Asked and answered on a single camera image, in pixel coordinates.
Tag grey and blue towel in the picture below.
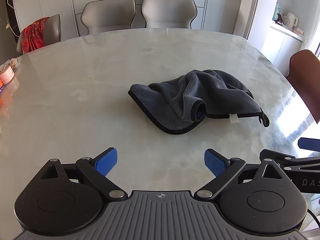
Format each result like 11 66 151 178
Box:
128 69 270 135

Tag black cable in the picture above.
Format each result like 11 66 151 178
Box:
306 208 320 220

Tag white kettle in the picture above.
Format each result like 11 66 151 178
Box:
285 12 299 29

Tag grey-beige chair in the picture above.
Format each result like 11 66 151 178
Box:
15 14 62 55

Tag pale green vase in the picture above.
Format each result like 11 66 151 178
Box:
273 3 282 22

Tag beige upholstered chair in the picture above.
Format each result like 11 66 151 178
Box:
80 0 137 34
141 0 198 29

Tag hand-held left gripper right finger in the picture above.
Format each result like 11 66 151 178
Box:
194 149 284 202

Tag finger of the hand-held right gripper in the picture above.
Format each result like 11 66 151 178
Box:
259 149 320 173
297 137 320 152

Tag red patterned cloth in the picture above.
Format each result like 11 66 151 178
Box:
20 17 50 55

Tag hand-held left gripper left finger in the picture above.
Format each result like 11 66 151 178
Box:
40 147 128 202

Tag clear plastic bag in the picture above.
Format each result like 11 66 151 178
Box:
0 58 22 73

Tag white sideboard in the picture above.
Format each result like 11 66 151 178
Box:
72 0 208 37

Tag brown leather chair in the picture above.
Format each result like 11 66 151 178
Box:
285 49 320 124

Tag white low cabinet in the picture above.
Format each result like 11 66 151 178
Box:
260 21 305 78

